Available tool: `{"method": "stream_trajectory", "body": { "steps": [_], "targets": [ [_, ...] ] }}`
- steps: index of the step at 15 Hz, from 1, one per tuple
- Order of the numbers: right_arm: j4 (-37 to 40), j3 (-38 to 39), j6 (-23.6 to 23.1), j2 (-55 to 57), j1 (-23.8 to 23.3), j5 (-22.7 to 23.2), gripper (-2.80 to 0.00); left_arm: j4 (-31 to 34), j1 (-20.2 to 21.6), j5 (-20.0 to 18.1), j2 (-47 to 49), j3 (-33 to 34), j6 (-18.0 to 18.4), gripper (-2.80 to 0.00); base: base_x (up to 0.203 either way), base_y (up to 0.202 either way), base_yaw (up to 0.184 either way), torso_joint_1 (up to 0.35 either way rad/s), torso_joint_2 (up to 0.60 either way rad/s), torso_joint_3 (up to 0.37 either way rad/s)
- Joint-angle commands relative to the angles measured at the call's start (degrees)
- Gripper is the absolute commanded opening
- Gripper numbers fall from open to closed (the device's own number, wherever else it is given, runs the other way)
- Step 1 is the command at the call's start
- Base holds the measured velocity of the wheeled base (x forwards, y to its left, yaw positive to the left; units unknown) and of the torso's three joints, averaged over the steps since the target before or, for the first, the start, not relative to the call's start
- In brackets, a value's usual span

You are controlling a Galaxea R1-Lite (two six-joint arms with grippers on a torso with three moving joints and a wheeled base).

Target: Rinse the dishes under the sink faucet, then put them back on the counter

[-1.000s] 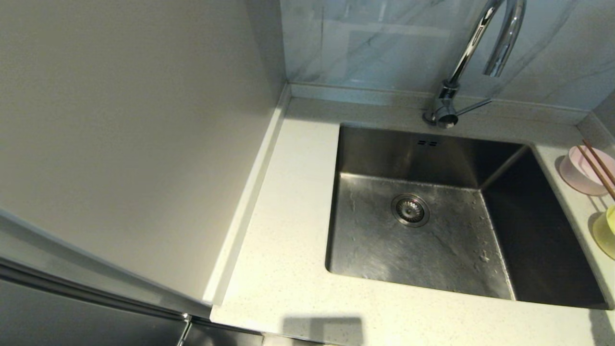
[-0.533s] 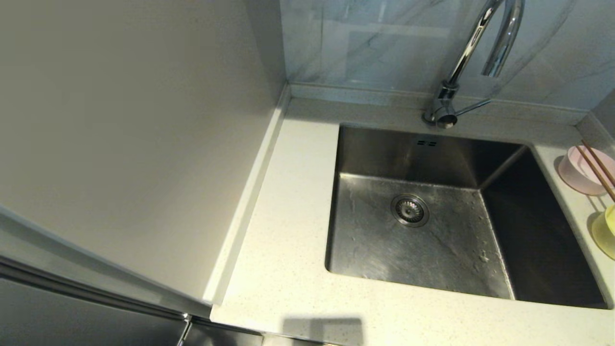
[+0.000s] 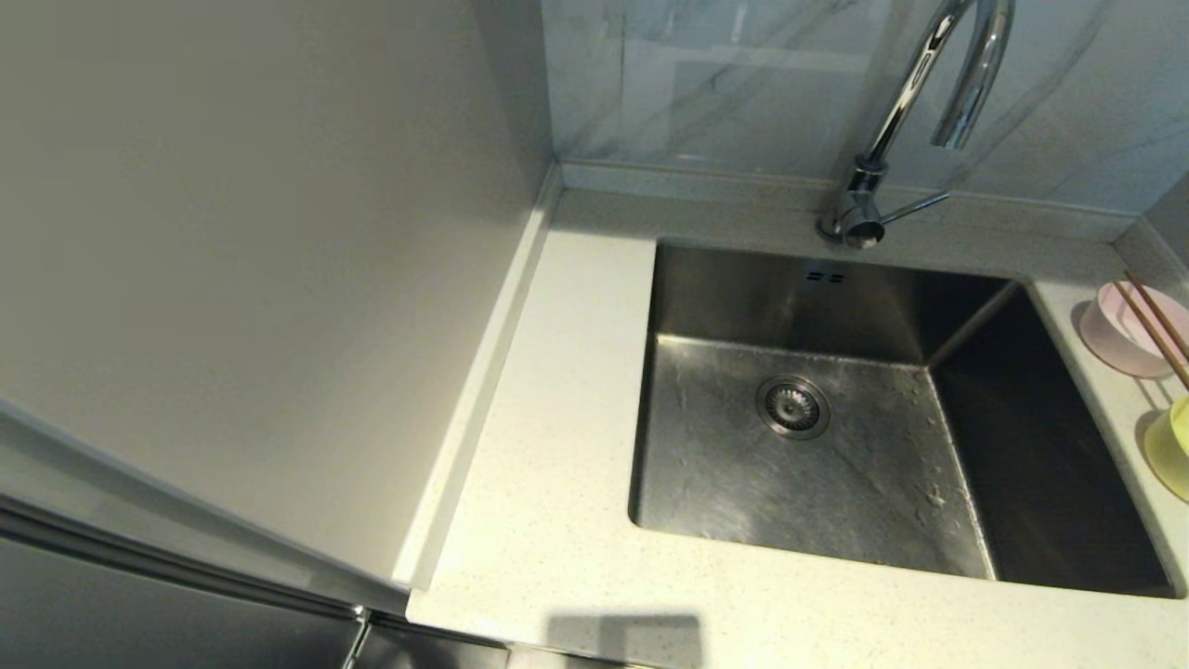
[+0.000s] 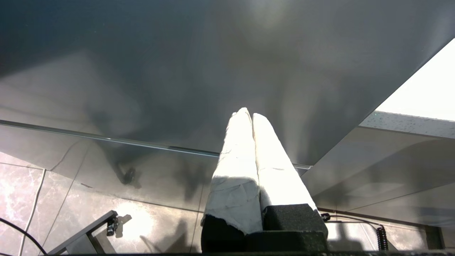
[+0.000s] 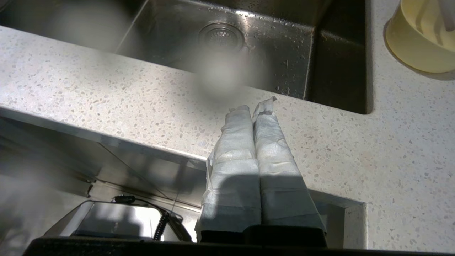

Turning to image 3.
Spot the pale pink bowl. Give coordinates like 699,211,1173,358
1079,281,1189,380

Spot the brown wooden chopstick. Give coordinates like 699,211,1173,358
1125,270,1189,359
1112,282,1189,389

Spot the yellow plastic bowl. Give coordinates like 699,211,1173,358
1143,398,1189,503

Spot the round metal sink strainer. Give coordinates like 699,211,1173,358
754,374,832,440

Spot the stainless steel sink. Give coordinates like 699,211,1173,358
629,240,1185,600

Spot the beige tall cabinet side panel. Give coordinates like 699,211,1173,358
0,0,563,591

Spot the chrome gooseneck faucet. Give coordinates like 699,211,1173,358
816,0,1016,251

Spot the chrome cabinet trim strip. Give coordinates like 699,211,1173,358
0,497,410,625

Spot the grey tall cabinet door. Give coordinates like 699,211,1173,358
0,539,512,669

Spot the chrome cabinet handle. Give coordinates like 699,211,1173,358
340,606,372,669

